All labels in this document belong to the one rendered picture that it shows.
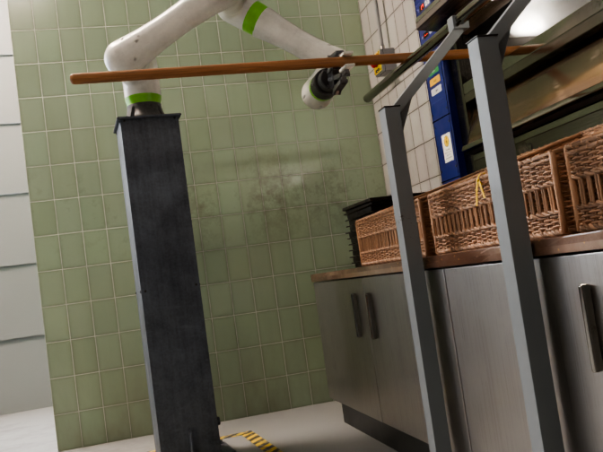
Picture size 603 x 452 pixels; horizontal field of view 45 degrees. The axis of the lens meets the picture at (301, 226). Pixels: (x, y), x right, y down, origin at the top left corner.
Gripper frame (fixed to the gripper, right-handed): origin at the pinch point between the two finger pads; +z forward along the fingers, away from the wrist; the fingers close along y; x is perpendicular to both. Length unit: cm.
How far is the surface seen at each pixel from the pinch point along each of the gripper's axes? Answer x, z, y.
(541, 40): -53, 20, 4
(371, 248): -4, -13, 56
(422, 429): 1, 21, 106
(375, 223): -4.0, -5.7, 49.2
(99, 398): 88, -120, 102
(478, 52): 6, 89, 27
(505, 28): 0, 88, 22
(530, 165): -4, 83, 47
